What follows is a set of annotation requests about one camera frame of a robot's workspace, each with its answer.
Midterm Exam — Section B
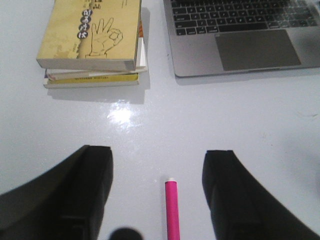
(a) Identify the top yellow book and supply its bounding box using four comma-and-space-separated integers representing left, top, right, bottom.
36, 0, 142, 72

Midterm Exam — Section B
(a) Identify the pink highlighter pen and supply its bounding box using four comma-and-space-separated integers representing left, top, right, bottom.
165, 178, 181, 240

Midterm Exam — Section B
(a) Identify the middle white book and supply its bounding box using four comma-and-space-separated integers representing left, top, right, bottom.
45, 37, 148, 80

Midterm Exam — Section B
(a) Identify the bottom yellow book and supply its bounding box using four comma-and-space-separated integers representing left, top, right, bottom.
43, 73, 139, 89

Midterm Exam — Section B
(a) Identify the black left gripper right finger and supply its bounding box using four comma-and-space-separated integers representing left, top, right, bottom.
202, 150, 320, 240

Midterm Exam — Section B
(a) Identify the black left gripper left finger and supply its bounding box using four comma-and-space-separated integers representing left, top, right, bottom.
0, 145, 113, 240

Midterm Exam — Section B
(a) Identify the grey laptop computer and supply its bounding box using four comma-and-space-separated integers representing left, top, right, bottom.
163, 0, 320, 77

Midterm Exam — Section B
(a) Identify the yellow book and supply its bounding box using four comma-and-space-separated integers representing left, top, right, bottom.
43, 73, 139, 89
36, 0, 142, 72

